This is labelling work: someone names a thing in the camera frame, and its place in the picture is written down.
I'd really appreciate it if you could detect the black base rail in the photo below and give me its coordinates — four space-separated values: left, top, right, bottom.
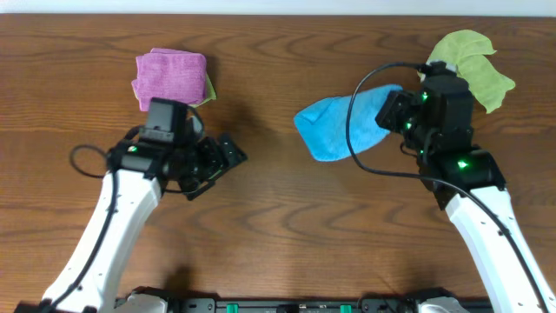
115 287 493 313

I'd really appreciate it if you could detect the crumpled lime green cloth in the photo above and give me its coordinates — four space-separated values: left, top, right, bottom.
426 30 516 114

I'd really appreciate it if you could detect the blue microfiber cloth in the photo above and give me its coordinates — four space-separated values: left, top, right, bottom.
294 84 402 162

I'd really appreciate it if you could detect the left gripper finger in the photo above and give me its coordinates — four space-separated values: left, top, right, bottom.
216 133 248 171
185 171 224 201

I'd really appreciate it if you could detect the folded green cloth under purple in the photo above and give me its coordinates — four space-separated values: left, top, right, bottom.
191 74 217 108

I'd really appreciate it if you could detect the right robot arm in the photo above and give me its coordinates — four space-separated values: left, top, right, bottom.
375 75 555 312

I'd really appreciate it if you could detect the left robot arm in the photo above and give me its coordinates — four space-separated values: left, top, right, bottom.
16 117 247 312

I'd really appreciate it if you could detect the right black cable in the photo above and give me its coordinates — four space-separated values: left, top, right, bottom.
346 62 551 313

